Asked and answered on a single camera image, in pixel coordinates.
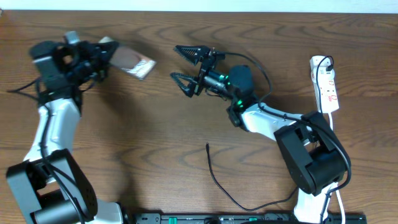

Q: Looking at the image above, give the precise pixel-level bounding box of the white power strip cord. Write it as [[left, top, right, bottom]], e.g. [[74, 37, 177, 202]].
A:
[[327, 112, 346, 224]]

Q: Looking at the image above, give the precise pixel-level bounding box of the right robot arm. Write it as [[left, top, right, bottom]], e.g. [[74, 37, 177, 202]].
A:
[[170, 45, 352, 223]]

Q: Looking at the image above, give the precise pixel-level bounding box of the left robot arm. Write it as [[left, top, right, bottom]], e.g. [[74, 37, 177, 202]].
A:
[[6, 40, 129, 223]]

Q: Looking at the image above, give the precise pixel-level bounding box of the black USB charging cable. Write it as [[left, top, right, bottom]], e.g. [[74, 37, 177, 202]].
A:
[[205, 55, 335, 212]]

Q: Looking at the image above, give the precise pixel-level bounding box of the white power strip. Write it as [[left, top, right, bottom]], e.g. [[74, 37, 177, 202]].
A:
[[310, 55, 339, 114]]

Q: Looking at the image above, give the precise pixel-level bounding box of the Galaxy S25 Ultra smartphone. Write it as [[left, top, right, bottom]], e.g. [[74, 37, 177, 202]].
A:
[[98, 37, 157, 80]]

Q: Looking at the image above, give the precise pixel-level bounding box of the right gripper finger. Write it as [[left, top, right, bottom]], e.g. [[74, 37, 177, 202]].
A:
[[170, 72, 198, 98], [174, 45, 210, 66]]

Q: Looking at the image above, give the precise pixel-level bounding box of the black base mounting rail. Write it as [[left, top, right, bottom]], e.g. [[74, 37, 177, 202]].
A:
[[132, 211, 368, 224]]

